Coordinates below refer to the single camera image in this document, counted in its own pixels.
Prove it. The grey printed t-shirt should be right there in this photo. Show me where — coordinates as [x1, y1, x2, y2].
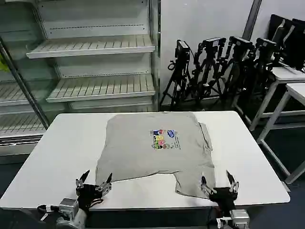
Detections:
[95, 111, 214, 199]

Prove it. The black computer monitor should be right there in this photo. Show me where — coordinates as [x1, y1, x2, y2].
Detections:
[283, 18, 305, 70]
[268, 13, 295, 63]

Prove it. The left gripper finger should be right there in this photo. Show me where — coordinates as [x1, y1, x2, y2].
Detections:
[75, 169, 91, 192]
[95, 173, 113, 193]

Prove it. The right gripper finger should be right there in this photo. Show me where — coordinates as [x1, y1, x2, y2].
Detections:
[200, 176, 216, 195]
[225, 170, 240, 193]

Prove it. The glass-fronted white shelf rack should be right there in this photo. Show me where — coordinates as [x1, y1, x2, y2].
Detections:
[0, 0, 51, 165]

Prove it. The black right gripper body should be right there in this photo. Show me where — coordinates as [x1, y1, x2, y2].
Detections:
[209, 187, 239, 212]

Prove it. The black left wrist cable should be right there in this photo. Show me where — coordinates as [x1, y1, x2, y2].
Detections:
[36, 204, 60, 221]

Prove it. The white empty shelf rack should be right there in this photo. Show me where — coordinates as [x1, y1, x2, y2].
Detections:
[25, 0, 162, 113]

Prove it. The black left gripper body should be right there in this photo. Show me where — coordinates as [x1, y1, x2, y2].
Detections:
[75, 183, 106, 212]

